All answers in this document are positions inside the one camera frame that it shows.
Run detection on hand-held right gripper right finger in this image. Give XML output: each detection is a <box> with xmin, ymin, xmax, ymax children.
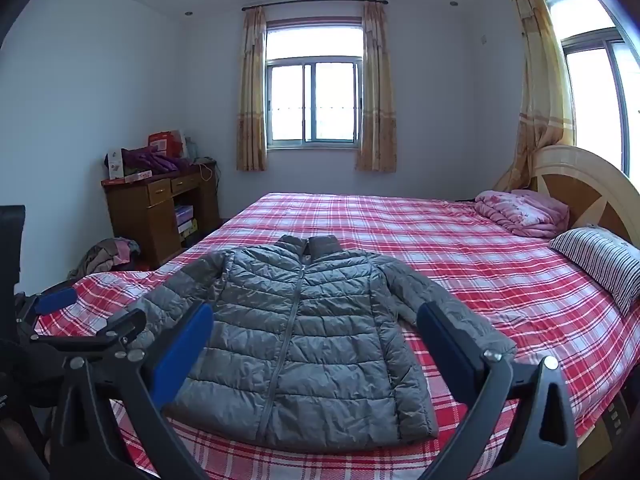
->
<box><xmin>416</xmin><ymin>301</ymin><xmax>581</xmax><ymax>480</ymax></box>

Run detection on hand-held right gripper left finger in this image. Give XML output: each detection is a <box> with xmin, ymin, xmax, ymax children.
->
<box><xmin>49</xmin><ymin>302</ymin><xmax>215</xmax><ymax>480</ymax></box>

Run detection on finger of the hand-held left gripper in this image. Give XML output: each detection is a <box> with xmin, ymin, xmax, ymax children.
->
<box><xmin>30</xmin><ymin>309</ymin><xmax>147</xmax><ymax>361</ymax></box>
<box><xmin>17</xmin><ymin>287</ymin><xmax>79</xmax><ymax>343</ymax></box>

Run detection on grey puffer jacket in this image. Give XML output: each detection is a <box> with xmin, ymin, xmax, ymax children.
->
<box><xmin>112</xmin><ymin>234</ymin><xmax>518</xmax><ymax>451</ymax></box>

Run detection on pile of clothes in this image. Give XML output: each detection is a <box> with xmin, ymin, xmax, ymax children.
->
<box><xmin>67</xmin><ymin>237</ymin><xmax>143</xmax><ymax>281</ymax></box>

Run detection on bed with red plaid sheet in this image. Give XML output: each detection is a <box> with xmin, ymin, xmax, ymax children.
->
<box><xmin>32</xmin><ymin>192</ymin><xmax>640</xmax><ymax>480</ymax></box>

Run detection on brown wooden desk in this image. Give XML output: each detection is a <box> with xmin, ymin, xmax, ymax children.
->
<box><xmin>101</xmin><ymin>160</ymin><xmax>221</xmax><ymax>268</ymax></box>

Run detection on red flat box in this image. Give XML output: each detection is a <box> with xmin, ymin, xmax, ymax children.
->
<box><xmin>101</xmin><ymin>170</ymin><xmax>153</xmax><ymax>187</ymax></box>

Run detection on desk drawer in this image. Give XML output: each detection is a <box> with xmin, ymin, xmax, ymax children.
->
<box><xmin>147</xmin><ymin>179</ymin><xmax>174</xmax><ymax>206</ymax></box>
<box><xmin>171</xmin><ymin>172</ymin><xmax>199</xmax><ymax>195</ymax></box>

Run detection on pink folded quilt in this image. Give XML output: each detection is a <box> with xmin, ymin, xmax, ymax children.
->
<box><xmin>474</xmin><ymin>189</ymin><xmax>571</xmax><ymax>239</ymax></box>

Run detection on purple cloth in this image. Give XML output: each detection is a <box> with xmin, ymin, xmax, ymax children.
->
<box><xmin>121</xmin><ymin>147</ymin><xmax>193</xmax><ymax>177</ymax></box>

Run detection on striped pillow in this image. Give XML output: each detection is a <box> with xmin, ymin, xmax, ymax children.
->
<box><xmin>549</xmin><ymin>226</ymin><xmax>640</xmax><ymax>317</ymax></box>

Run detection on wooden headboard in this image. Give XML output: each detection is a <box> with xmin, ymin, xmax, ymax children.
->
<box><xmin>530</xmin><ymin>145</ymin><xmax>640</xmax><ymax>251</ymax></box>

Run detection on beige patterned curtain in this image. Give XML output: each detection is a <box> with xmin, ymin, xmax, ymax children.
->
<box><xmin>236</xmin><ymin>6</ymin><xmax>269</xmax><ymax>172</ymax></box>
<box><xmin>356</xmin><ymin>1</ymin><xmax>398</xmax><ymax>173</ymax></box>

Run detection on long beige curtain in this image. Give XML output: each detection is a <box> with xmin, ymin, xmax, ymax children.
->
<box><xmin>492</xmin><ymin>0</ymin><xmax>573</xmax><ymax>191</ymax></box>

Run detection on sliding window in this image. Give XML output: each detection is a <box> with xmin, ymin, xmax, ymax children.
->
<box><xmin>265</xmin><ymin>19</ymin><xmax>363</xmax><ymax>151</ymax></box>

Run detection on large side window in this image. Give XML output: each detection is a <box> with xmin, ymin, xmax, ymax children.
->
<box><xmin>545</xmin><ymin>0</ymin><xmax>640</xmax><ymax>176</ymax></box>

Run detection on black curtain rod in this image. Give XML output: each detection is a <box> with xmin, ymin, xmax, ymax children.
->
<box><xmin>241</xmin><ymin>0</ymin><xmax>388</xmax><ymax>12</ymax></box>

